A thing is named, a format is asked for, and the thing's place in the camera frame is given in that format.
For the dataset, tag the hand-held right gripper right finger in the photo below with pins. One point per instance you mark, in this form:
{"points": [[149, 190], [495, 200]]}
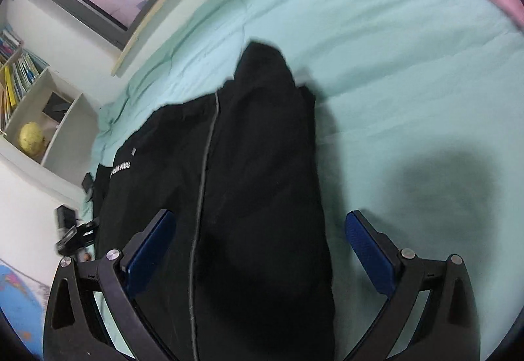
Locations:
{"points": [[370, 254]]}

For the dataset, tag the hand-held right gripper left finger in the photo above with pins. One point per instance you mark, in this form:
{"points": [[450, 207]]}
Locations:
{"points": [[151, 250]]}

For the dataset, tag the black jacket with grey piping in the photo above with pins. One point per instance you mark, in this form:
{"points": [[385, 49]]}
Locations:
{"points": [[254, 181]]}

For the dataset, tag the blue world map poster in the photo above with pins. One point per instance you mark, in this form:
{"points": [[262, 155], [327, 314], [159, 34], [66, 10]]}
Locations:
{"points": [[20, 303]]}

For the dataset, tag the white bookshelf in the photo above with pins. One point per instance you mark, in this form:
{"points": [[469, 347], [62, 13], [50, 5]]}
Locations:
{"points": [[53, 140]]}

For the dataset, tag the yellow globe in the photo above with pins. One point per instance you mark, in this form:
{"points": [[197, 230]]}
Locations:
{"points": [[33, 137]]}

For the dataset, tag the dark box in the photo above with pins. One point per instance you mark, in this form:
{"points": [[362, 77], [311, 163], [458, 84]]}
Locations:
{"points": [[57, 107]]}

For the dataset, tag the row of colourful books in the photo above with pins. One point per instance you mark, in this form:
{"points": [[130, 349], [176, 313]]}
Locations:
{"points": [[16, 74]]}

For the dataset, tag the teal bed sheet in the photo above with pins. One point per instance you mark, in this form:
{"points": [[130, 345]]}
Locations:
{"points": [[389, 78]]}

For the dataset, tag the wooden bed frame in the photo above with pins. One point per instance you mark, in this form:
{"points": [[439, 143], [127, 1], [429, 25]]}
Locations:
{"points": [[172, 5]]}

